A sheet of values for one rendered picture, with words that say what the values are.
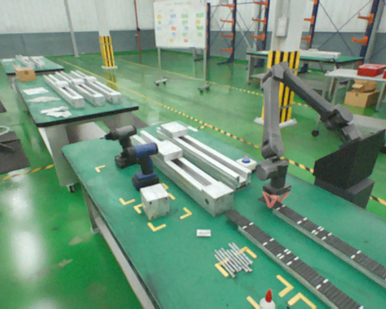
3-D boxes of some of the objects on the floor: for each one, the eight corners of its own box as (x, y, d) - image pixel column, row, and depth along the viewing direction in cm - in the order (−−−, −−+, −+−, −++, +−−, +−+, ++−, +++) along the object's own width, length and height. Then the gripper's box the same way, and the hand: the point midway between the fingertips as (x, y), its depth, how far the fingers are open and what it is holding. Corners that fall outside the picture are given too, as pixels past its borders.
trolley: (397, 141, 367) (425, 62, 322) (388, 154, 332) (417, 68, 286) (318, 125, 431) (333, 57, 385) (303, 134, 396) (318, 61, 350)
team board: (153, 86, 714) (146, 0, 626) (165, 83, 750) (161, 1, 662) (201, 93, 636) (201, -4, 547) (211, 89, 672) (213, -3, 583)
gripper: (276, 180, 101) (271, 214, 108) (294, 172, 106) (289, 205, 113) (263, 172, 106) (259, 205, 113) (280, 166, 111) (276, 197, 118)
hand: (274, 203), depth 113 cm, fingers closed on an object, 5 cm apart
